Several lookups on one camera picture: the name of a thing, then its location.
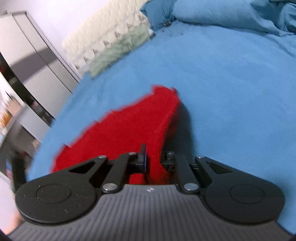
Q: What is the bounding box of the dark blue pillow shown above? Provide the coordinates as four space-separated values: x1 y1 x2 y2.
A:
140 0 176 31

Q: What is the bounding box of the blue rolled duvet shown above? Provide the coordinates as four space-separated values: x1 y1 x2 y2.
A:
173 1 295 36

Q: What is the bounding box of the red knit sweater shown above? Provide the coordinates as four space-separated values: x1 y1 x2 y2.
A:
52 85 181 185

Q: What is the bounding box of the blue bed sheet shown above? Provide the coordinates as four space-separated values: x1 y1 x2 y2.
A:
28 21 295 232

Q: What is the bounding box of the cream quilted headboard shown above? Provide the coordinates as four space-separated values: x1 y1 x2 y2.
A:
62 0 149 75

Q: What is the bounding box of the green pillow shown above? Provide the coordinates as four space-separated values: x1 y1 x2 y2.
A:
89 25 154 79

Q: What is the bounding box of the white grey wardrobe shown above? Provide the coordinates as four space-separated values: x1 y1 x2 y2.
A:
1 11 80 118

